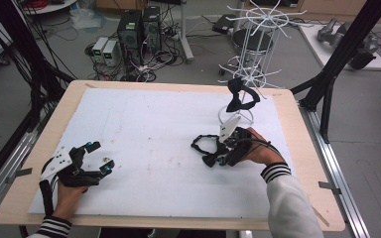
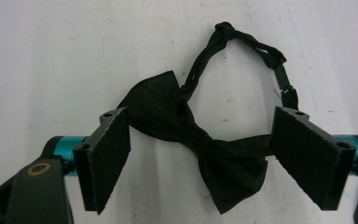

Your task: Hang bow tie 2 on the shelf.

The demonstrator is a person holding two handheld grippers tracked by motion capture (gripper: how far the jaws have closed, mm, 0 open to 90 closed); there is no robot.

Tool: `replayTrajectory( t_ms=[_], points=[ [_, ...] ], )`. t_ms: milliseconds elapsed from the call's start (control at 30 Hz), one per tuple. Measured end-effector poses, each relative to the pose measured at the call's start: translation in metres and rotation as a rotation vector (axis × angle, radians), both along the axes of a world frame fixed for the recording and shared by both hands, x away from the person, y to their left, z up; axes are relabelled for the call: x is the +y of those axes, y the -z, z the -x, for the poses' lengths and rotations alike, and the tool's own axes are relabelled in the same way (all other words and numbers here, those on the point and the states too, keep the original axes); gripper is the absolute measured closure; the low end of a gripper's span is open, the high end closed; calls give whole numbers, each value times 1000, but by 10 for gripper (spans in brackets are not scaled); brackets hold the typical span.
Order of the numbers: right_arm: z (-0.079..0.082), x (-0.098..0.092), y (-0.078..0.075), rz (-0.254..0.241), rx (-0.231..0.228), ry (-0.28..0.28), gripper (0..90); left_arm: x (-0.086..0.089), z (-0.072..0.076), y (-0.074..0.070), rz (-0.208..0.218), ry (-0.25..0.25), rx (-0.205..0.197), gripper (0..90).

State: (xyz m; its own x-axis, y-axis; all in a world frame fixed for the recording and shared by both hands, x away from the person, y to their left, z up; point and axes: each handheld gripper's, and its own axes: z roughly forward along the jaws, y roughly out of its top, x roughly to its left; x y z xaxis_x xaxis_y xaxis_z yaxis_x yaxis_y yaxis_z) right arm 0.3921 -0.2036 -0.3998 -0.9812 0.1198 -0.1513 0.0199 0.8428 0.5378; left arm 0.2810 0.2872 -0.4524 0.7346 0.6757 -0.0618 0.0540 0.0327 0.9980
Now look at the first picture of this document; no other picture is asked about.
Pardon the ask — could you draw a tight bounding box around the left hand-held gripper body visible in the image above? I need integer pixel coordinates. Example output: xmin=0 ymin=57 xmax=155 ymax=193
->
xmin=39 ymin=147 xmax=102 ymax=188

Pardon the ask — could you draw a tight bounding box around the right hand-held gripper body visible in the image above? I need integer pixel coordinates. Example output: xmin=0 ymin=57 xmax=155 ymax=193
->
xmin=217 ymin=114 xmax=254 ymax=167

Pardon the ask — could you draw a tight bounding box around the black bow tie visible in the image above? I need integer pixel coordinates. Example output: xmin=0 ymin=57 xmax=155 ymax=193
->
xmin=225 ymin=76 xmax=261 ymax=113
xmin=190 ymin=133 xmax=232 ymax=169

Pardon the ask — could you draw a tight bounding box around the white wire display rack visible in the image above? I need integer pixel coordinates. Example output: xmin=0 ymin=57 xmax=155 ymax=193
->
xmin=217 ymin=0 xmax=315 ymax=132

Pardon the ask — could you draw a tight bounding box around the person's left hand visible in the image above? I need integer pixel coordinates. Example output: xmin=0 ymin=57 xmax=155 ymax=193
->
xmin=52 ymin=181 xmax=90 ymax=222

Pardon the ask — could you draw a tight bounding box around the person's right hand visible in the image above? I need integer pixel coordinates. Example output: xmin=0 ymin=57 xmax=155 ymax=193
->
xmin=240 ymin=127 xmax=286 ymax=167

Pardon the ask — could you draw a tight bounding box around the grey metal clamp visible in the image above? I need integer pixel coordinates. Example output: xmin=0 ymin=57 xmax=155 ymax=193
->
xmin=317 ymin=180 xmax=342 ymax=196
xmin=4 ymin=167 xmax=34 ymax=185

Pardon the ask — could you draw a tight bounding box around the white foam mat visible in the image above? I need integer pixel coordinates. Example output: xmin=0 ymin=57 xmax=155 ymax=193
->
xmin=28 ymin=87 xmax=299 ymax=222

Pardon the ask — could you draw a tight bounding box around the person's left striped sleeve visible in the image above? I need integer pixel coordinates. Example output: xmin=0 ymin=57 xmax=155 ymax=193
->
xmin=28 ymin=215 xmax=73 ymax=238

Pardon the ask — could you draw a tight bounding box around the person's striped sleeve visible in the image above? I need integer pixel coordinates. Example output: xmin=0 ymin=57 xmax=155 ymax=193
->
xmin=28 ymin=215 xmax=73 ymax=238
xmin=260 ymin=162 xmax=325 ymax=238

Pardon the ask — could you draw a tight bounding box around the light wooden table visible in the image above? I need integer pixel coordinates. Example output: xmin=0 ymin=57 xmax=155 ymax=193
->
xmin=0 ymin=79 xmax=346 ymax=233

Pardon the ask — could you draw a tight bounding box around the person's right striped sleeve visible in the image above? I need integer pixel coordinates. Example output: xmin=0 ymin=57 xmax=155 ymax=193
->
xmin=260 ymin=162 xmax=325 ymax=238

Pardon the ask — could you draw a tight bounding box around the black round stool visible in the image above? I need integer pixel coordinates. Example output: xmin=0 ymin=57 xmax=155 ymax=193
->
xmin=231 ymin=28 xmax=275 ymax=57

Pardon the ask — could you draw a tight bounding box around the white power supply unit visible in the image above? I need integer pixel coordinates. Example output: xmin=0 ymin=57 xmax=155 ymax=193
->
xmin=91 ymin=36 xmax=109 ymax=58
xmin=101 ymin=39 xmax=119 ymax=67

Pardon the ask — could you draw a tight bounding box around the flat black box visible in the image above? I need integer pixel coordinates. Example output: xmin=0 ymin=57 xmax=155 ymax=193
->
xmin=211 ymin=13 xmax=238 ymax=35

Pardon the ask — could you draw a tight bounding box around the white desk leg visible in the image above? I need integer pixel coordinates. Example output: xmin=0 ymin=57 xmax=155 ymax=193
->
xmin=178 ymin=0 xmax=195 ymax=64

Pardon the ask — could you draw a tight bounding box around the thin wooden stick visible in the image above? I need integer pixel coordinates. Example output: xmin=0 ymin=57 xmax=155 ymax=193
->
xmin=312 ymin=206 xmax=331 ymax=228

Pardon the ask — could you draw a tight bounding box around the large black computer tower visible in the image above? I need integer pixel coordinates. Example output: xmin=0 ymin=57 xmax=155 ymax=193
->
xmin=116 ymin=9 xmax=144 ymax=66

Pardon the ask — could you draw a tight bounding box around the white floor board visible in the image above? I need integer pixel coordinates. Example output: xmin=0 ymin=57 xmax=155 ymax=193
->
xmin=297 ymin=22 xmax=381 ymax=71

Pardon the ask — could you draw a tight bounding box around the slim black computer tower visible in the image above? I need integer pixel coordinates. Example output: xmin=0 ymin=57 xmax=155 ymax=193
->
xmin=141 ymin=5 xmax=163 ymax=54

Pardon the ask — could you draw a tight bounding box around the clear plastic bag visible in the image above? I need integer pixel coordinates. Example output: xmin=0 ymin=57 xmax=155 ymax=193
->
xmin=68 ymin=7 xmax=107 ymax=32

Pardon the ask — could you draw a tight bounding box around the round white table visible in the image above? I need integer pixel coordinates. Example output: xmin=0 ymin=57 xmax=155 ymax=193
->
xmin=22 ymin=0 xmax=78 ymax=16

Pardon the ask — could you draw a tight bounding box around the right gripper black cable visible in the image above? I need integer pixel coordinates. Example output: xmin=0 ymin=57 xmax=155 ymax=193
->
xmin=236 ymin=137 xmax=283 ymax=158

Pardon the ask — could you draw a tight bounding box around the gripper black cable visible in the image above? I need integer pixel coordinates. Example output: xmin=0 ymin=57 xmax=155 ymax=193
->
xmin=236 ymin=137 xmax=283 ymax=158
xmin=38 ymin=157 xmax=59 ymax=219

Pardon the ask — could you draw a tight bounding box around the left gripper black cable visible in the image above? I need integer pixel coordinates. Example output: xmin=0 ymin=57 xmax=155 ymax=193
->
xmin=38 ymin=157 xmax=59 ymax=219

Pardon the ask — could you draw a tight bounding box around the aluminium rail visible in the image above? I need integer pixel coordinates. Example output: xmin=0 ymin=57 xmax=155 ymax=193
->
xmin=0 ymin=108 xmax=53 ymax=226
xmin=298 ymin=102 xmax=372 ymax=238

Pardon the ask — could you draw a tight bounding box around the tangle of floor cables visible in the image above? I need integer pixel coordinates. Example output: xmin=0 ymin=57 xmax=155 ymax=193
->
xmin=84 ymin=31 xmax=185 ymax=83

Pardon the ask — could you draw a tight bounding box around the black metal frame with cables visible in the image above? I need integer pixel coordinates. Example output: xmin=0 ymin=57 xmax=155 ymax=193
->
xmin=0 ymin=0 xmax=76 ymax=196

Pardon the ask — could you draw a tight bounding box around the black metal frame strut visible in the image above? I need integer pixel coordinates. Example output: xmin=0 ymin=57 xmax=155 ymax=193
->
xmin=290 ymin=0 xmax=381 ymax=145

